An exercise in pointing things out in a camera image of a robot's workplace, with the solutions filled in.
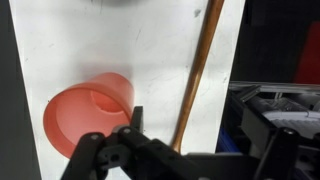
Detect grey plastic bin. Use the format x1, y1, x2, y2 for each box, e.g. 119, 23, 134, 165
263, 93, 320, 139

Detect thin wooden stick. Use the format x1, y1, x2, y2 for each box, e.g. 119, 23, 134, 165
170, 0, 225, 154

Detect red floor mat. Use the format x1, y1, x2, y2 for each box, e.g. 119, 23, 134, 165
293, 21, 320, 85

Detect red plastic cup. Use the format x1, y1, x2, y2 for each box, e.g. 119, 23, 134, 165
43, 72, 135, 159

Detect blue storage bin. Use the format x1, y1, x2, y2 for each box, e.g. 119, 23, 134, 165
215, 128, 244, 154

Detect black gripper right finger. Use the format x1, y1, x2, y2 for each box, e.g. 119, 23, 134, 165
240, 107, 320, 180

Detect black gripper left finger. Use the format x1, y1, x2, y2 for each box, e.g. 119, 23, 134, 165
61, 105, 145, 180

